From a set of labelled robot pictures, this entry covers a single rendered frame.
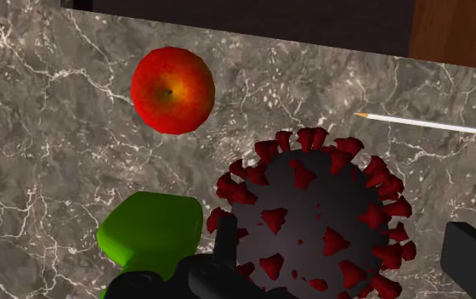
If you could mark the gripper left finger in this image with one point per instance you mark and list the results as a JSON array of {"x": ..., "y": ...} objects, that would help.
[{"x": 223, "y": 265}]

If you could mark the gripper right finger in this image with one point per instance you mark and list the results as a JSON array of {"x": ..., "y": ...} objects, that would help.
[{"x": 472, "y": 258}]

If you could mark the green rounded object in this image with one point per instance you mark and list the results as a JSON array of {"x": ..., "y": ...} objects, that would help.
[{"x": 151, "y": 232}]

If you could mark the dark ball with red spikes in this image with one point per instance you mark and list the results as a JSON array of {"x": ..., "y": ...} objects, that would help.
[{"x": 316, "y": 223}]

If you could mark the white pencil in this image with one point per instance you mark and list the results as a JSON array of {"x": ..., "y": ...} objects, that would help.
[{"x": 428, "y": 123}]

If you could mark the red apple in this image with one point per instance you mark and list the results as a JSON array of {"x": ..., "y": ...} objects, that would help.
[{"x": 172, "y": 90}]

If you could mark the brown wooden cabinet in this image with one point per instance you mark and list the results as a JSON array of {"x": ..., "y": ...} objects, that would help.
[{"x": 457, "y": 29}]

